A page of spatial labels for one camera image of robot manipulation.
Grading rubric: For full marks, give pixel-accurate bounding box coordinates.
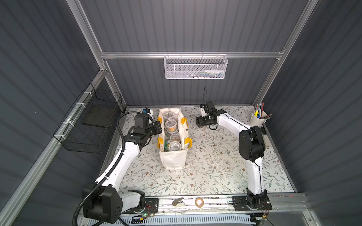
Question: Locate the white canvas tote bag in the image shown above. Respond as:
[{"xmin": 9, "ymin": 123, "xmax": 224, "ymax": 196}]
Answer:
[{"xmin": 157, "ymin": 108, "xmax": 192, "ymax": 170}]

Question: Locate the orange label seed jar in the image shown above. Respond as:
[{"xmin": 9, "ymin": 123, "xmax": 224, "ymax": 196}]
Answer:
[{"xmin": 165, "ymin": 119, "xmax": 178, "ymax": 133}]

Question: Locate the purple label seed jar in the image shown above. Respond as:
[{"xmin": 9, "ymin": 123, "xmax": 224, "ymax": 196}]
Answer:
[{"xmin": 163, "ymin": 111, "xmax": 174, "ymax": 120}]

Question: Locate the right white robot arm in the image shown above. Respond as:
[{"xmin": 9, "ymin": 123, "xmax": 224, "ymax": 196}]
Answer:
[{"xmin": 196, "ymin": 101, "xmax": 268, "ymax": 210}]

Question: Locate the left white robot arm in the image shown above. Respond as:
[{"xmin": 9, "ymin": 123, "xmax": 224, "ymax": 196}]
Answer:
[{"xmin": 72, "ymin": 108, "xmax": 162, "ymax": 226}]

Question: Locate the clear lid seed jar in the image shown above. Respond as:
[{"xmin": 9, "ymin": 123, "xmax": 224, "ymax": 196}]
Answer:
[{"xmin": 170, "ymin": 133, "xmax": 181, "ymax": 143}]

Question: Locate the front seed jar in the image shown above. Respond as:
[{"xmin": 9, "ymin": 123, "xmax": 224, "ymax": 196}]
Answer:
[{"xmin": 168, "ymin": 141, "xmax": 183, "ymax": 151}]

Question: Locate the white pen cup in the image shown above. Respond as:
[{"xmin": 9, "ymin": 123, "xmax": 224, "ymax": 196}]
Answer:
[{"xmin": 249, "ymin": 102, "xmax": 272, "ymax": 128}]

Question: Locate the beige tape dispenser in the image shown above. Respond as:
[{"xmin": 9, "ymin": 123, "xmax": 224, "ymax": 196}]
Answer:
[{"xmin": 172, "ymin": 197, "xmax": 185, "ymax": 208}]

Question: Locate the masking tape roll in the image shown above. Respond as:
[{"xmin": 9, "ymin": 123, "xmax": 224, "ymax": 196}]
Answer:
[{"xmin": 195, "ymin": 197, "xmax": 204, "ymax": 208}]

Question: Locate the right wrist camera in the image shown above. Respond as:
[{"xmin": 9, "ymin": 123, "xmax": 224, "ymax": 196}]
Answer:
[{"xmin": 199, "ymin": 104, "xmax": 206, "ymax": 117}]

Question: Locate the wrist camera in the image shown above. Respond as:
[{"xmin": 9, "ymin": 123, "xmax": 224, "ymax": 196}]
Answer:
[
  {"xmin": 142, "ymin": 108, "xmax": 153, "ymax": 117},
  {"xmin": 199, "ymin": 104, "xmax": 206, "ymax": 117}
]

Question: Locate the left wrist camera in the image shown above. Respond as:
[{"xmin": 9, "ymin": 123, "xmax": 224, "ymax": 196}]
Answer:
[{"xmin": 142, "ymin": 108, "xmax": 153, "ymax": 117}]

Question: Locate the white wire wall basket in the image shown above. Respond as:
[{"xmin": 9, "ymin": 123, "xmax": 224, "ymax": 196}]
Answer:
[{"xmin": 163, "ymin": 54, "xmax": 228, "ymax": 80}]

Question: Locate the black wire side basket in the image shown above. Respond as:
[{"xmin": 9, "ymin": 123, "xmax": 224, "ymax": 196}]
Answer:
[{"xmin": 53, "ymin": 85, "xmax": 123, "ymax": 154}]

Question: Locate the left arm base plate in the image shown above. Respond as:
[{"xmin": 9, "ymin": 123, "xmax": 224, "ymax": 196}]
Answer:
[{"xmin": 122, "ymin": 198, "xmax": 159, "ymax": 214}]

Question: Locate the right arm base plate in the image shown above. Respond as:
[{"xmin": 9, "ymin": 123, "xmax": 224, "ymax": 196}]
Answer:
[{"xmin": 231, "ymin": 195, "xmax": 273, "ymax": 211}]

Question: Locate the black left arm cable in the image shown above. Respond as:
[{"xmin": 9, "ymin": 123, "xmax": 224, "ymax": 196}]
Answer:
[{"xmin": 72, "ymin": 111, "xmax": 142, "ymax": 226}]

